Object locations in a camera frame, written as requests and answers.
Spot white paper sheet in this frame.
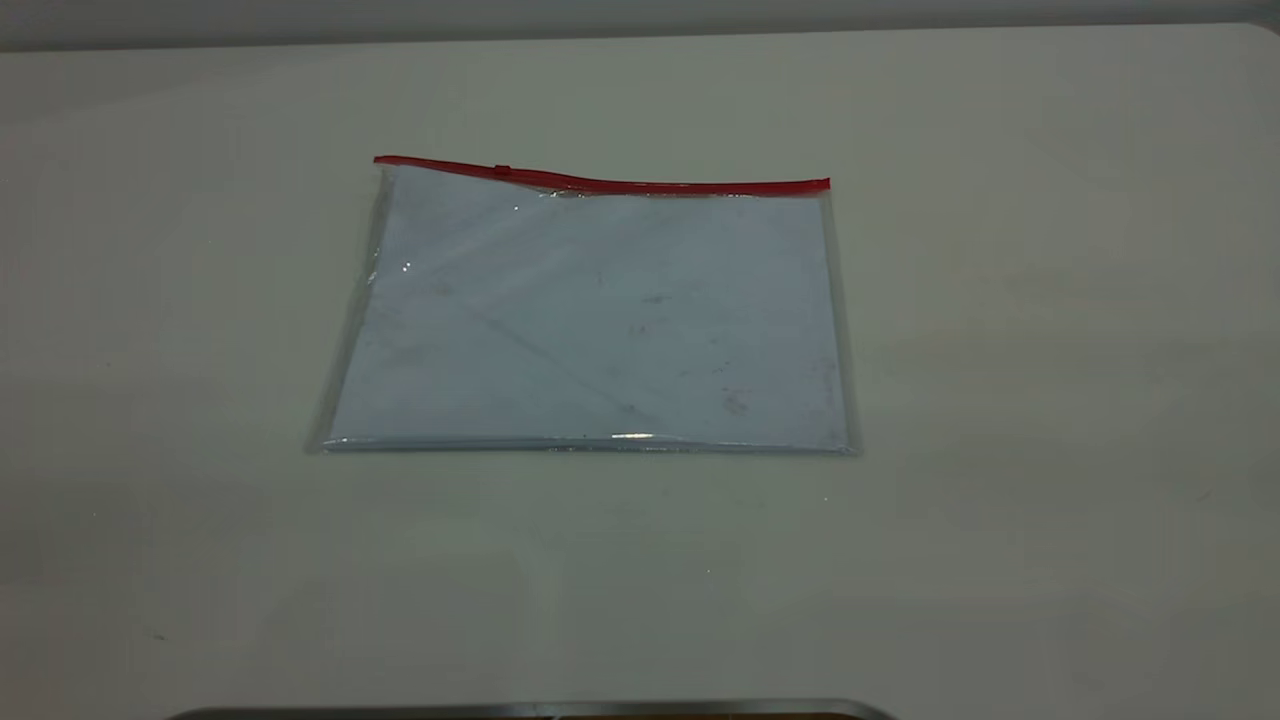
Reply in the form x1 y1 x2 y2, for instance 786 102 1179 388
328 168 851 451

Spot clear plastic bag red zipper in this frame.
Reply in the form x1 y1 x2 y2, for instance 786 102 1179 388
305 153 863 459

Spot grey metal edge strip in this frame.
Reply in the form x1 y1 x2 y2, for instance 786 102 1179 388
165 698 898 720

